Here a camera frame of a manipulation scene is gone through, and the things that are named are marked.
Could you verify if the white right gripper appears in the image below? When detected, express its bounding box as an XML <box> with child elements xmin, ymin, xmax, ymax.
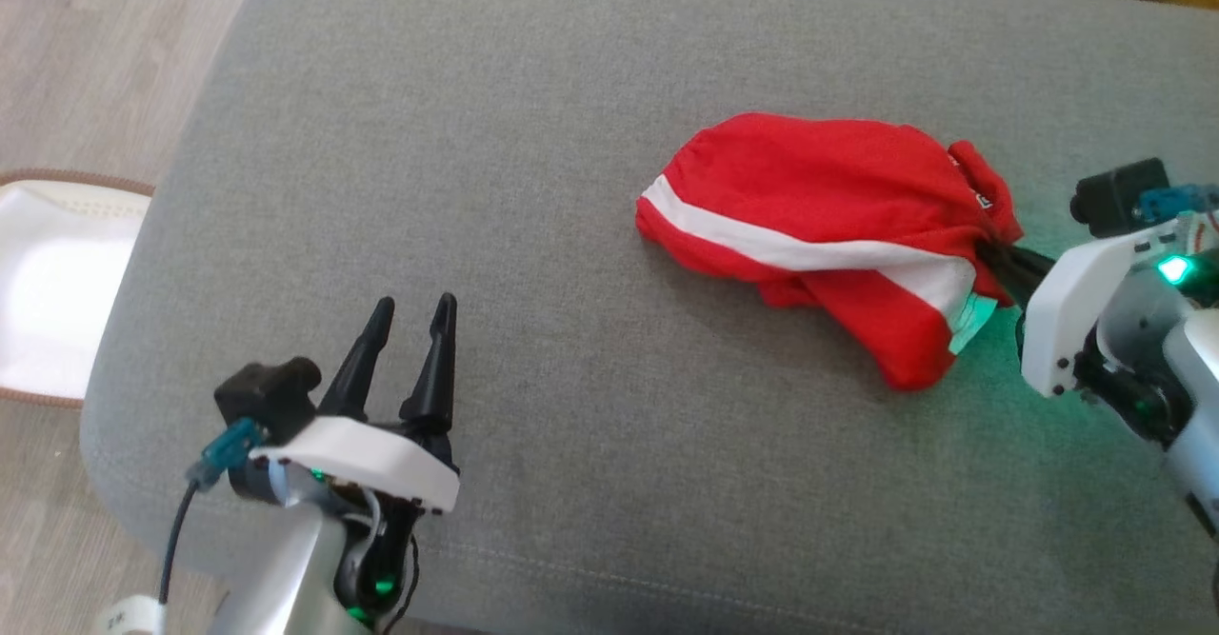
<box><xmin>976</xmin><ymin>220</ymin><xmax>1192</xmax><ymax>399</ymax></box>

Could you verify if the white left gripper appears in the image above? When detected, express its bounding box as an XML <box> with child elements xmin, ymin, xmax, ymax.
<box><xmin>250</xmin><ymin>292</ymin><xmax>462</xmax><ymax>623</ymax></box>

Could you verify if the red shorts white stripe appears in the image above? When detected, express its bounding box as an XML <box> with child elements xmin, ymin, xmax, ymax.
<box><xmin>635</xmin><ymin>113</ymin><xmax>1026</xmax><ymax>394</ymax></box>

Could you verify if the grey fabric sofa chaise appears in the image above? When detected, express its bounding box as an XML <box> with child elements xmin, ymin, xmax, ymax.
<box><xmin>79</xmin><ymin>0</ymin><xmax>1219</xmax><ymax>635</ymax></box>

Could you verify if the white laundry basket brown rim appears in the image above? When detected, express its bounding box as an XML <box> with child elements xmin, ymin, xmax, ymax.
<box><xmin>0</xmin><ymin>170</ymin><xmax>156</xmax><ymax>410</ymax></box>

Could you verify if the black left cable teal plug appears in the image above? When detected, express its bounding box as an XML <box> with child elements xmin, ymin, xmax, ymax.
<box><xmin>157</xmin><ymin>417</ymin><xmax>270</xmax><ymax>609</ymax></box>

